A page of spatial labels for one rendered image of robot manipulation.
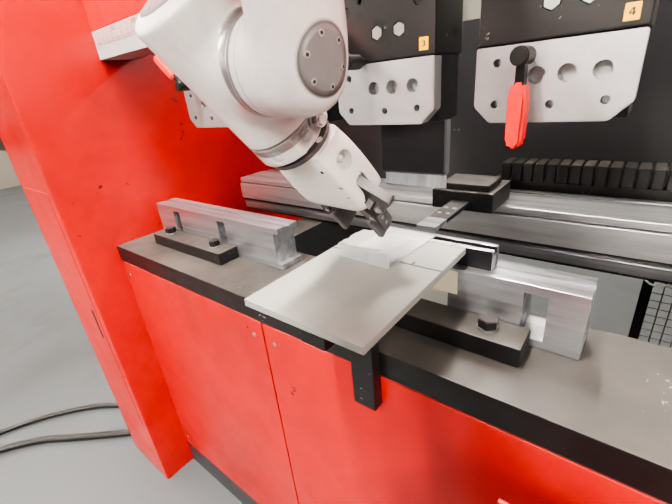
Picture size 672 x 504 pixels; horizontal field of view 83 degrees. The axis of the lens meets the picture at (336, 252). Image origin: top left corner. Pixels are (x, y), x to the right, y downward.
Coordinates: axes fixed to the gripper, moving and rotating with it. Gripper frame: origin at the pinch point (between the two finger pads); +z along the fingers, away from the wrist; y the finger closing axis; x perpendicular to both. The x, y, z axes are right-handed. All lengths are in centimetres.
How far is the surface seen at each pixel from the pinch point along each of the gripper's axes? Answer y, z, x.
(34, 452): 137, 52, 106
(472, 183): -1.1, 23.2, -22.6
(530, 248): -11.8, 35.5, -17.5
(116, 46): 73, -20, -21
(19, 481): 126, 47, 111
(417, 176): -1.1, 5.8, -11.2
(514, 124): -16.6, -5.2, -11.3
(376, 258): -2.3, 4.1, 3.7
